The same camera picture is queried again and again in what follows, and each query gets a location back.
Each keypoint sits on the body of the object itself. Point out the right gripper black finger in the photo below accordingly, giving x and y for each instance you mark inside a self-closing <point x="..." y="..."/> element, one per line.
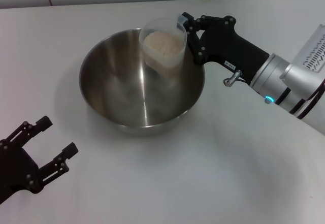
<point x="195" y="41"/>
<point x="189" y="19"/>

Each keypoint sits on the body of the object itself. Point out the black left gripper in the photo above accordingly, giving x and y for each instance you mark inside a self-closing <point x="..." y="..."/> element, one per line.
<point x="226" y="46"/>

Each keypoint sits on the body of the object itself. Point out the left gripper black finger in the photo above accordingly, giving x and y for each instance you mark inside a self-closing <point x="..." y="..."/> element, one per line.
<point x="41" y="123"/>
<point x="68" y="150"/>

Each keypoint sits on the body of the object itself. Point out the clear plastic cup of rice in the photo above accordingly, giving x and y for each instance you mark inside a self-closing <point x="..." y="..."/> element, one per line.
<point x="162" y="46"/>

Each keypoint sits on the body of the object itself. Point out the large stainless steel mixing bowl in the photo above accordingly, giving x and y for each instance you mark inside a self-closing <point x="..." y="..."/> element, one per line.
<point x="127" y="94"/>

